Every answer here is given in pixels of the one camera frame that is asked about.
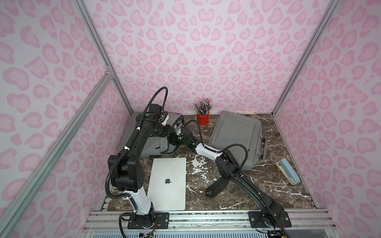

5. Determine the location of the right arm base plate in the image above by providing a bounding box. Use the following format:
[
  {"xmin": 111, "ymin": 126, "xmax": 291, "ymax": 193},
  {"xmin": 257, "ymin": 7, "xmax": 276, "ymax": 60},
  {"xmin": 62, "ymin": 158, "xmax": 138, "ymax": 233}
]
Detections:
[{"xmin": 248, "ymin": 211, "xmax": 292, "ymax": 229}]

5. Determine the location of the red pencil cup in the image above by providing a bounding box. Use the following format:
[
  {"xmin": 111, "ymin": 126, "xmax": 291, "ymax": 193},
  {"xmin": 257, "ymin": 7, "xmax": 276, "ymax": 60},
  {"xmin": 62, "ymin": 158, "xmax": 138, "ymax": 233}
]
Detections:
[{"xmin": 197, "ymin": 113, "xmax": 209, "ymax": 126}]

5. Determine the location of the aluminium front rail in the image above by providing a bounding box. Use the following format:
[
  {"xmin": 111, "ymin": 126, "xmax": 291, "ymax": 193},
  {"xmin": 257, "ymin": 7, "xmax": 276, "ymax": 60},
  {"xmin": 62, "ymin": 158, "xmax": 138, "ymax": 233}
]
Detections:
[{"xmin": 81, "ymin": 209, "xmax": 340, "ymax": 238}]

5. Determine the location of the bundle of pencils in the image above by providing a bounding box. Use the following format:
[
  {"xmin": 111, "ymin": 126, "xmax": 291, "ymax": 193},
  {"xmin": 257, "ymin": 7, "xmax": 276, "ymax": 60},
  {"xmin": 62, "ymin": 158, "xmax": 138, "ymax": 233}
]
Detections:
[{"xmin": 193, "ymin": 98, "xmax": 213, "ymax": 116}]

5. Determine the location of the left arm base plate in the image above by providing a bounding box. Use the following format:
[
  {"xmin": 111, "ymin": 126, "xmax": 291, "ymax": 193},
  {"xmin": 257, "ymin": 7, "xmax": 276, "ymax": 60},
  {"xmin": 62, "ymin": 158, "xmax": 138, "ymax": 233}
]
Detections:
[{"xmin": 128, "ymin": 212, "xmax": 169, "ymax": 230}]

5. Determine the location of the grey laptop sleeve top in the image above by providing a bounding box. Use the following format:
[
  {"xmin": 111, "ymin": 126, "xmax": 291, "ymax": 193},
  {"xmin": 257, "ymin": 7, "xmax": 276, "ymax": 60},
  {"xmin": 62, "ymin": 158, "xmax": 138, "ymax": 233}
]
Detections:
[{"xmin": 116, "ymin": 113, "xmax": 185, "ymax": 157}]

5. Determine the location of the blue green stapler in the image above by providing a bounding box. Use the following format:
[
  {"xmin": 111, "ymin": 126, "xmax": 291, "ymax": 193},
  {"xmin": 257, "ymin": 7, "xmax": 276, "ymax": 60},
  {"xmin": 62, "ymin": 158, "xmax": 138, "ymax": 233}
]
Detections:
[{"xmin": 276, "ymin": 158, "xmax": 301, "ymax": 185}]

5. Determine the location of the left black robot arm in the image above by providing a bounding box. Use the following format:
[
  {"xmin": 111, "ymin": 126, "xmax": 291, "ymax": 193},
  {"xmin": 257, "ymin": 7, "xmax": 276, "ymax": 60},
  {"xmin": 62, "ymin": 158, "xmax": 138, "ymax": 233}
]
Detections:
[{"xmin": 105, "ymin": 86, "xmax": 171, "ymax": 228}]

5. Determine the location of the grey laptop bag with strap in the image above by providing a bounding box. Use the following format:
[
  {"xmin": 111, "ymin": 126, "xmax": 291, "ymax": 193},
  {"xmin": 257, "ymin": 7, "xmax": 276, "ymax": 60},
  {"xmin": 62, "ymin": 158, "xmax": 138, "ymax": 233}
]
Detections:
[{"xmin": 205, "ymin": 111, "xmax": 268, "ymax": 199}]

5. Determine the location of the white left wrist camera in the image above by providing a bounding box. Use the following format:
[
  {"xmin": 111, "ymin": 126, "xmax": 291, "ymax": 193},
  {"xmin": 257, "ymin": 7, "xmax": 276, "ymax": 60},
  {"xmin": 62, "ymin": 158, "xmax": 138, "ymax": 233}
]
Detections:
[{"xmin": 159, "ymin": 111, "xmax": 169, "ymax": 126}]

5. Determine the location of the silver apple laptop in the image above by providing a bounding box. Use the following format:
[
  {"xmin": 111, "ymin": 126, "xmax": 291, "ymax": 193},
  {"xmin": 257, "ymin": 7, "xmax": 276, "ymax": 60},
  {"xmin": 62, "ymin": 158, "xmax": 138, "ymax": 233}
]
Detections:
[{"xmin": 147, "ymin": 158, "xmax": 187, "ymax": 211}]

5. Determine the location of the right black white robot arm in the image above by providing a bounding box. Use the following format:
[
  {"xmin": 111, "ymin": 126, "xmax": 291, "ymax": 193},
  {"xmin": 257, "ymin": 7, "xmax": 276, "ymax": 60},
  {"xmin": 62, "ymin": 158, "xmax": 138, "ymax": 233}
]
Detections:
[{"xmin": 167, "ymin": 123, "xmax": 291, "ymax": 238}]

